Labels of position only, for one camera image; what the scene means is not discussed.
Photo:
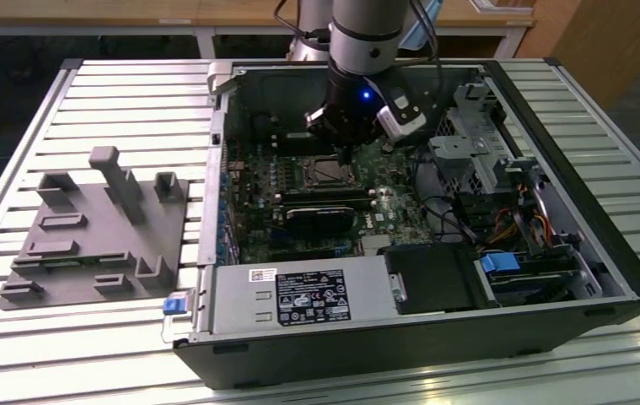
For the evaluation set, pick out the black PC case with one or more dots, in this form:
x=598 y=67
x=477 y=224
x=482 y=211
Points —
x=354 y=358

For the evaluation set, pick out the green motherboard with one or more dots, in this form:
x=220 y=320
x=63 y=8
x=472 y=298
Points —
x=393 y=198

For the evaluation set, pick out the pale blue teach pendant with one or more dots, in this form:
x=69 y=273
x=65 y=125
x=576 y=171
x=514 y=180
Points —
x=424 y=21

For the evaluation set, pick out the wooden cabinet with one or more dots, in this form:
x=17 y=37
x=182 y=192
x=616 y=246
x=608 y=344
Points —
x=606 y=42

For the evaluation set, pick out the black RAM stick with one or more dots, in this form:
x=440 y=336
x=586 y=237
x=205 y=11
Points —
x=326 y=195

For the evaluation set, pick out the grey parts rack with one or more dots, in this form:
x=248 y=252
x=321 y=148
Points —
x=89 y=236

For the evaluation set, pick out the black graphics card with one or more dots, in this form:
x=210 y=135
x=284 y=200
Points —
x=320 y=219

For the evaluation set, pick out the grey metal drive cage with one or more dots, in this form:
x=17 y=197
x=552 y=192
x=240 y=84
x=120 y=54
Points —
x=456 y=156

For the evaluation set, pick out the silver power supply unit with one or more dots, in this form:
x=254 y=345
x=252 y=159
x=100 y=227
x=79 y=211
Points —
x=241 y=304

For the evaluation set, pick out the blue disk carrier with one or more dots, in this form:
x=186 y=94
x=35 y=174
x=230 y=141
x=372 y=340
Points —
x=500 y=263

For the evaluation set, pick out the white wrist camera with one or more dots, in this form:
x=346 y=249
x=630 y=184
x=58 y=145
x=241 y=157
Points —
x=405 y=118

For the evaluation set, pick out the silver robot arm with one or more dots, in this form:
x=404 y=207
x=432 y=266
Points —
x=365 y=38

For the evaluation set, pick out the silver CPU plate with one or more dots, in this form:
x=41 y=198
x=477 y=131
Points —
x=326 y=171

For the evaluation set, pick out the small silver heatsink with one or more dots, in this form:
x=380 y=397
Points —
x=380 y=244

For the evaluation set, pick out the wooden desk white frame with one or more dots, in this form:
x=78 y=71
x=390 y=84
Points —
x=129 y=12

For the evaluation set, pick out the clear plastic box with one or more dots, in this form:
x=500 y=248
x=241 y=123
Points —
x=500 y=4

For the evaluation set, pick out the blue case latch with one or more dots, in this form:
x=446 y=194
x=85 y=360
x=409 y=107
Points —
x=174 y=306

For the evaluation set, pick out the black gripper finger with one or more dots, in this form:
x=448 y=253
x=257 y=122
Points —
x=342 y=155
x=352 y=157

